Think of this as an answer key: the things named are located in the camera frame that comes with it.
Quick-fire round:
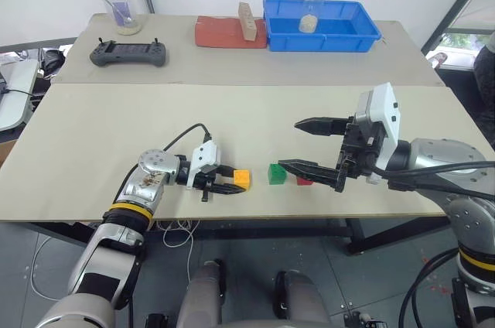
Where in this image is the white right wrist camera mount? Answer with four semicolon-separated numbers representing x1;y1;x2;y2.
354;82;402;185

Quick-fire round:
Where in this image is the green cube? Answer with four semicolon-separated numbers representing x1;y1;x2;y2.
268;162;288;186

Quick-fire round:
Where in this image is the clear beaker with grains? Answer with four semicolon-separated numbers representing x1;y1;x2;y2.
298;0;329;34

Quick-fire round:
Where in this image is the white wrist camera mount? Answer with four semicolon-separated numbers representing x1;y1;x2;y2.
185;141;223;190
354;82;402;185

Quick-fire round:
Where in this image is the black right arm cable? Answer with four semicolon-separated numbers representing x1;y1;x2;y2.
373;160;495;193

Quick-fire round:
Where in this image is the dark patterned seat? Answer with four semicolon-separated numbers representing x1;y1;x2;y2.
473;31;495;114

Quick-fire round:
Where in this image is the blue plastic bin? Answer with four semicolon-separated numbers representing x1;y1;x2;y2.
262;0;384;53

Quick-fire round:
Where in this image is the grey handheld controller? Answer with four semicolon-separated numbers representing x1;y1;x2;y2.
89;37;170;69

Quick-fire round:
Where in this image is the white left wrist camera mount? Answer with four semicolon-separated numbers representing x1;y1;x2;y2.
185;141;223;190

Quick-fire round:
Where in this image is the glass with purple liquid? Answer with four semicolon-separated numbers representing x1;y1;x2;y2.
102;0;138;30

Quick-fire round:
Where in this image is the yellow cube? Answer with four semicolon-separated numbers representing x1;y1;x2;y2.
233;169;253;191

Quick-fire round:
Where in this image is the grey robot right thigh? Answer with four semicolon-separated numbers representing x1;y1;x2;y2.
273;269;332;328

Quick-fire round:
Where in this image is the white and pink shoe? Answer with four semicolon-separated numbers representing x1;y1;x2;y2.
425;52;449;70

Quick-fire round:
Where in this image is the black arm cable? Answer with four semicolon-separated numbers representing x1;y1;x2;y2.
373;160;495;193
160;123;213;152

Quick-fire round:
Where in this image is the round beige coaster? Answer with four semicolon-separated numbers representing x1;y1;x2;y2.
116;21;142;36

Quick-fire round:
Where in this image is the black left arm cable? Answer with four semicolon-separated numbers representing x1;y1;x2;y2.
160;123;213;152

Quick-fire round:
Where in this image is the grey robot left thigh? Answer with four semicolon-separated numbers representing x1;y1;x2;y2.
177;259;228;328

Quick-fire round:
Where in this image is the black table frame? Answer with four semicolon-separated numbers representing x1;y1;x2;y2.
146;217;452;256

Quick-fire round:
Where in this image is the tan wooden block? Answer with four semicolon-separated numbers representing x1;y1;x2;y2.
237;2;258;42

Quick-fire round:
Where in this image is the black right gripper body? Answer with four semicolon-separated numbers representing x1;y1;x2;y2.
334;114;388;193

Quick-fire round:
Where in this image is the white side desk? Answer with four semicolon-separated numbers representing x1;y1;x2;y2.
0;57;40;132

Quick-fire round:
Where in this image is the grey robot thigh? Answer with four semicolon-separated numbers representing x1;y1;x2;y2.
273;269;332;328
177;259;228;328

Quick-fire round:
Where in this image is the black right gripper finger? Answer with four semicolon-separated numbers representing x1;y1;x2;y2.
294;115;350;138
278;158;342;191

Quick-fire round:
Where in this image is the red cloth mat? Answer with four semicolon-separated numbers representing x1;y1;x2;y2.
193;15;269;50

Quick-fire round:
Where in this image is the thin white cable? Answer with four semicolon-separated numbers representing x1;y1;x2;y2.
162;218;201;287

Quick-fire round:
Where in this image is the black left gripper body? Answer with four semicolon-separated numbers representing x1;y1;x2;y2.
192;167;223;203

